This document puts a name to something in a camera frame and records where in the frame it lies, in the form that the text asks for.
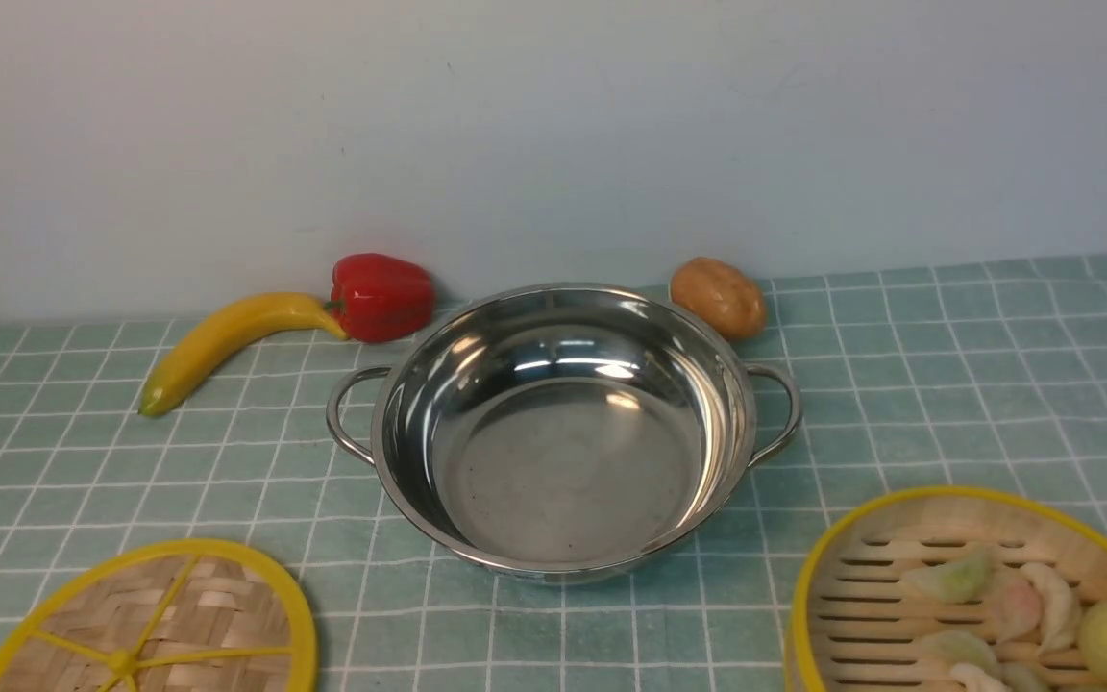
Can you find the stainless steel two-handled pot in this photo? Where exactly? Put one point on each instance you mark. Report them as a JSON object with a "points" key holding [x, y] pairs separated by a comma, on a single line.
{"points": [[564, 433]]}

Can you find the red bell pepper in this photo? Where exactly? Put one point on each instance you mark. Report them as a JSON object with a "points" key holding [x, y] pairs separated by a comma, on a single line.
{"points": [[377, 298]]}

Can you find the white dumpling upper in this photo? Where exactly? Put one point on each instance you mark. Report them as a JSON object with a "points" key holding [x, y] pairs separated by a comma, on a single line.
{"points": [[1061, 610]]}

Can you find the yellow plastic banana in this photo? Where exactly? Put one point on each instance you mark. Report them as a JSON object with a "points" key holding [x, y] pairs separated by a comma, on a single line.
{"points": [[221, 335]]}

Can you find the white dumpling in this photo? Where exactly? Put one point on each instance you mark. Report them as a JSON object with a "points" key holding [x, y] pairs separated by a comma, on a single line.
{"points": [[975, 679], [1061, 610]]}

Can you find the green checkered tablecloth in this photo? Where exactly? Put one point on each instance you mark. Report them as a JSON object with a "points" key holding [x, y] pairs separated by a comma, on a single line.
{"points": [[988, 374]]}

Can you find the brown potato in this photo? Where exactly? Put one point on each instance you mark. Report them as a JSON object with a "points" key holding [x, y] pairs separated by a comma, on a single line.
{"points": [[721, 296]]}

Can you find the white dumpling lower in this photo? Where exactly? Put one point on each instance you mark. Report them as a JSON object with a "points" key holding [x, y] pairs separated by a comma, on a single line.
{"points": [[975, 679]]}

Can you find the bamboo steamer basket yellow rim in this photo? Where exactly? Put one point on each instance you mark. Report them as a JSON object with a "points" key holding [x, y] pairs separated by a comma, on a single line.
{"points": [[853, 628]]}

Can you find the green dumpling lower left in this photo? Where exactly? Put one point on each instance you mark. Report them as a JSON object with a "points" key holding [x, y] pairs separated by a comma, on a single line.
{"points": [[952, 647]]}

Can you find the pink dumpling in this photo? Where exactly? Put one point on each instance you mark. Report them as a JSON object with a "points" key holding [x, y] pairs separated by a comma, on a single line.
{"points": [[1013, 605]]}

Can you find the woven bamboo steamer lid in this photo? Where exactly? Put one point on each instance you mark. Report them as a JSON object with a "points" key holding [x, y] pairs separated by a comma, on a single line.
{"points": [[194, 614]]}

